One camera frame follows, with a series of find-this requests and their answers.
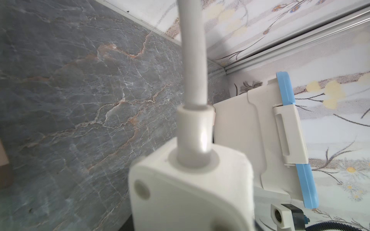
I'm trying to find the white power strip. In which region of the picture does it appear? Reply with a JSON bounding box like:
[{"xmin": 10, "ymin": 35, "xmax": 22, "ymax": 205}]
[{"xmin": 128, "ymin": 104, "xmax": 256, "ymax": 231}]

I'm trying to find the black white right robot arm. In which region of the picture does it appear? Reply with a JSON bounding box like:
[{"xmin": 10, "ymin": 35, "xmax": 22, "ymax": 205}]
[{"xmin": 305, "ymin": 221, "xmax": 361, "ymax": 231}]

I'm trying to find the blue lid storage box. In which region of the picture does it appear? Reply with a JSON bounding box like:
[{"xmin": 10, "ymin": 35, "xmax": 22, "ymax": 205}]
[{"xmin": 214, "ymin": 72, "xmax": 319, "ymax": 209}]

